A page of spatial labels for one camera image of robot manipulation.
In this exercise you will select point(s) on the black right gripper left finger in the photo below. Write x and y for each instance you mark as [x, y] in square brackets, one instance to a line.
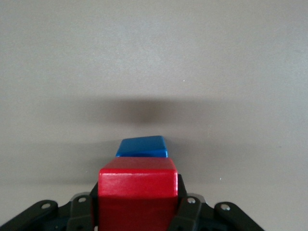
[81, 214]

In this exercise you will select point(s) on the red wooden block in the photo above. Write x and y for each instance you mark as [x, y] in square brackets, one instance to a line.
[137, 192]

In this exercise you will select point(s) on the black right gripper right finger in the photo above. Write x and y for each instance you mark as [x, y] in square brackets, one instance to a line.
[190, 214]

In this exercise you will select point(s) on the blue wooden block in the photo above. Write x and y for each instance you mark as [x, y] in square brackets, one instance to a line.
[142, 145]

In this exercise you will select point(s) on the brown table cover mat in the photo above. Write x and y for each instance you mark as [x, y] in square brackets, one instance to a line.
[154, 48]

